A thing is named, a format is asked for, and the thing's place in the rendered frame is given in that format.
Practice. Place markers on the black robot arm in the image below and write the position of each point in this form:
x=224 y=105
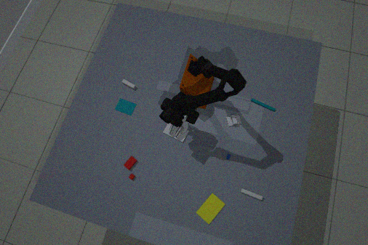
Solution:
x=188 y=103

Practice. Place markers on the grey flat bar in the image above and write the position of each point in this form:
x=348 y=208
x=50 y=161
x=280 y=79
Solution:
x=251 y=194

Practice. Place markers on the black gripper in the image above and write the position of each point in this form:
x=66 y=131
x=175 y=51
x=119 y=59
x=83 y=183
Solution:
x=192 y=117

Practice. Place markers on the small white block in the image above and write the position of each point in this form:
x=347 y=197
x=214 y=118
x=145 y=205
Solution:
x=128 y=84

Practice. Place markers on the teal flat rectangular plate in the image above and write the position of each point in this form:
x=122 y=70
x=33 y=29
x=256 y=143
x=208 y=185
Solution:
x=125 y=106

